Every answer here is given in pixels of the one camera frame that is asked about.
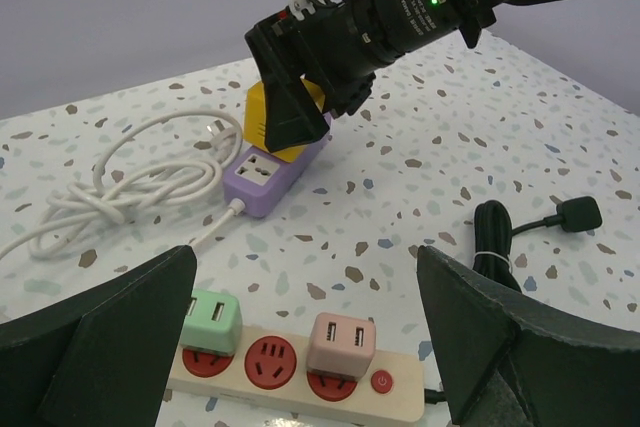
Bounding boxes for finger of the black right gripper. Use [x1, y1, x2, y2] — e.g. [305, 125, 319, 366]
[245, 29, 329, 153]

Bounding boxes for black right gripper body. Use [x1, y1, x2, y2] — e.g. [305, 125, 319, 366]
[251, 0, 480, 117]

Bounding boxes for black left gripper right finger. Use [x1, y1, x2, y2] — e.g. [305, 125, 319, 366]
[417, 246, 639, 426]

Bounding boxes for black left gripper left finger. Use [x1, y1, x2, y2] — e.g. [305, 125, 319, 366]
[1, 246, 197, 426]

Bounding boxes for yellow cube socket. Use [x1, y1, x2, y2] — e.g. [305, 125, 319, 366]
[244, 79, 330, 154]

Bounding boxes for green USB charger plug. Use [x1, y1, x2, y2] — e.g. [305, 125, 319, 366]
[179, 289, 243, 356]

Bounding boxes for pink brown USB charger plug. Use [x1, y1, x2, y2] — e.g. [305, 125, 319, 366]
[306, 312, 376, 381]

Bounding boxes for beige power strip red sockets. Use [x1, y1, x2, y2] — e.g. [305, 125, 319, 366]
[167, 326, 425, 426]

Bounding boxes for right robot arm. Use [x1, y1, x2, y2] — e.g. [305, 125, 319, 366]
[245, 0, 563, 153]

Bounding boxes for purple power strip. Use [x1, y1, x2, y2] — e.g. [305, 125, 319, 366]
[222, 134, 329, 219]

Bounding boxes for white power cable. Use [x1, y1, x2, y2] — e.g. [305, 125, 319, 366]
[0, 110, 246, 259]

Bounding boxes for black power cable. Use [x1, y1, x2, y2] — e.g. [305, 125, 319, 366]
[422, 196, 604, 403]

